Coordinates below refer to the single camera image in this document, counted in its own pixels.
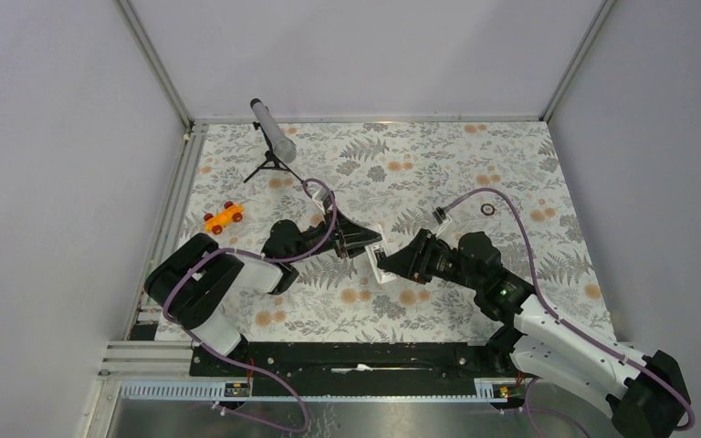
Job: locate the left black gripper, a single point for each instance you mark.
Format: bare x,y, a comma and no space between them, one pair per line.
350,238

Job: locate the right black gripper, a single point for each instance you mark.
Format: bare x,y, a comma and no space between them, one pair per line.
413,261

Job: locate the white AC remote control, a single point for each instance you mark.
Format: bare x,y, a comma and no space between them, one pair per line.
376,252

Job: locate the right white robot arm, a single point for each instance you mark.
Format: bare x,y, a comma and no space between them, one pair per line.
643,395

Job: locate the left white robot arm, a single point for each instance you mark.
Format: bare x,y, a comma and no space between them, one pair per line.
191,284

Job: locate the floral patterned table mat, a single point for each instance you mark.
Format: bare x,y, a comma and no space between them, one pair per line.
508,183

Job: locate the grey microphone on tripod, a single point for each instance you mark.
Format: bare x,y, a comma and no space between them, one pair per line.
281,150

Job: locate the orange toy car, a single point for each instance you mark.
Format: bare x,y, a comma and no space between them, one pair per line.
216,223

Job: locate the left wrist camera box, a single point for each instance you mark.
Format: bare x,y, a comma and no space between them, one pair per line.
322,199

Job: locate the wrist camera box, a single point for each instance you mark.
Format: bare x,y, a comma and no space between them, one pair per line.
322,199
443,219

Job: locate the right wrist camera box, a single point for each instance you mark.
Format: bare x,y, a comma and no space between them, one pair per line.
443,219

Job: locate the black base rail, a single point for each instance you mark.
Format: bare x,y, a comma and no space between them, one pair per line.
315,369

